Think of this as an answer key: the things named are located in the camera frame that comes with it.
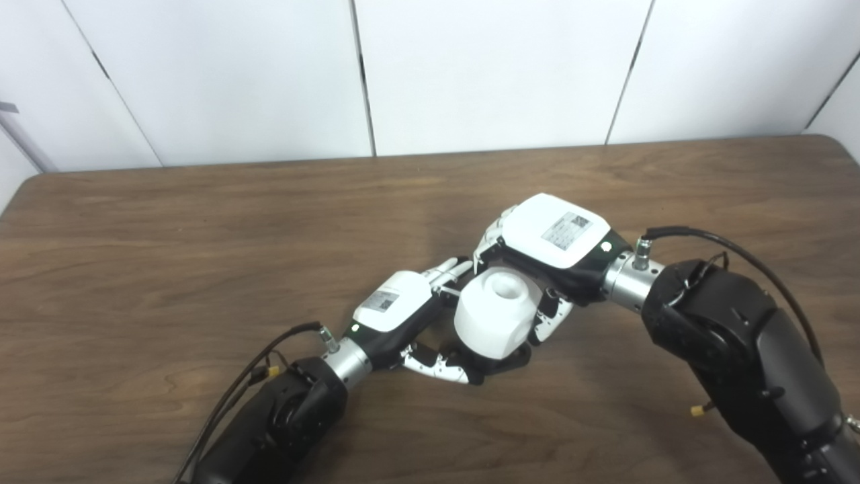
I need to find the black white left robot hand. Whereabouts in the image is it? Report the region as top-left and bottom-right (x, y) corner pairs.
(343, 257), (484, 385)

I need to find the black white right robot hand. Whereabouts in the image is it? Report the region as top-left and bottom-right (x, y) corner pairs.
(472, 193), (632, 347)

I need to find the round white piece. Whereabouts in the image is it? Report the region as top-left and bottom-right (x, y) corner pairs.
(454, 267), (545, 358)

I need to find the black flanged holder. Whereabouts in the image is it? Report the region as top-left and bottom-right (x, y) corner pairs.
(440, 339), (531, 378)

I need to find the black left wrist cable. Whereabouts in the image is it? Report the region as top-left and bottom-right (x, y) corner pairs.
(171, 321), (340, 484)

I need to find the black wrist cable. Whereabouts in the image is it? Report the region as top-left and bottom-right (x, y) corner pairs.
(171, 321), (340, 484)
(635, 226), (824, 367)

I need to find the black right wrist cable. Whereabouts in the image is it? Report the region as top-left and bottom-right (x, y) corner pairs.
(635, 226), (824, 367)

